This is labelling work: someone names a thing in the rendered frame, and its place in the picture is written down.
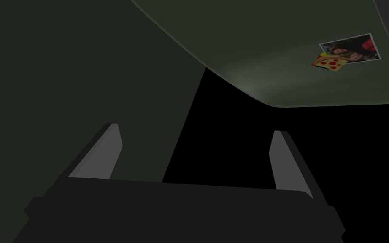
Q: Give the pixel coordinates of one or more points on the white-bordered photo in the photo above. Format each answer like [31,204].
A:
[356,47]

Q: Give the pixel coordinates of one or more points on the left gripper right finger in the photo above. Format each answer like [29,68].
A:
[287,165]

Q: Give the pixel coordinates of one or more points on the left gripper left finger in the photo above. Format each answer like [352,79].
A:
[101,155]

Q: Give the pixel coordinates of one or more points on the pizza slice magnet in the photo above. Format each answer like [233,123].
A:
[331,63]

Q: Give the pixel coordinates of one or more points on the dark green fridge door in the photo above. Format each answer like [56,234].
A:
[268,37]

